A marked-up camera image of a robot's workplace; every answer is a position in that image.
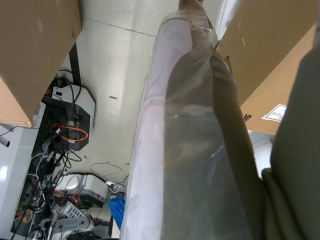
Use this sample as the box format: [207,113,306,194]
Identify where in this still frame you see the white shipping label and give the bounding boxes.
[261,104,288,123]

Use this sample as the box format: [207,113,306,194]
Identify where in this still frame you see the black upright strip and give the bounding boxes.
[69,42,81,86]

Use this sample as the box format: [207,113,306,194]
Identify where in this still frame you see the dark table cloth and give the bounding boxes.
[259,44,320,240]

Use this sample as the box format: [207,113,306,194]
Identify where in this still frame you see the pale roll in clear plastic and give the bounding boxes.
[119,0,264,240]

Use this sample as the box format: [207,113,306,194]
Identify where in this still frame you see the thin white cable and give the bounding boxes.
[89,162,130,187]

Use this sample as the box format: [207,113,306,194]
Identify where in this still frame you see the white and black machine housing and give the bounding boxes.
[41,83,97,152]

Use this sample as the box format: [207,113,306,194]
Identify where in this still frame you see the silver perforated metal pedal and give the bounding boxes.
[49,201,96,234]

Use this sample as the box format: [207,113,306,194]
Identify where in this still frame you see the white and grey device box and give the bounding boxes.
[53,173,110,208]

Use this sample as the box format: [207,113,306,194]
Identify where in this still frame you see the white power strip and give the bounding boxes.
[104,179,126,194]

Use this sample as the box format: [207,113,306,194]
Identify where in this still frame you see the black cable bundle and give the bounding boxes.
[29,142,83,201]

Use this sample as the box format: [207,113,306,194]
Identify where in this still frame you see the large brown cardboard box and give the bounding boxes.
[0,0,84,127]

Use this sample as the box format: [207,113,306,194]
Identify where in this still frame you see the brown cardboard box with label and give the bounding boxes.
[215,0,320,137]

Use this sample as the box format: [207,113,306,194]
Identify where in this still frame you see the orange cable loop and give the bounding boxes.
[50,123,90,142]

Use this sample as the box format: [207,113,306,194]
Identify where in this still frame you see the white rounded housing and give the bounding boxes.
[249,131,275,181]

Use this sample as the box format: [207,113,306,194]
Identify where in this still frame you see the blue plastic bag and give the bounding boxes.
[107,196,126,232]

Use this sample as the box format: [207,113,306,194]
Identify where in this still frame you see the white cabinet panel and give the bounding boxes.
[0,124,42,240]

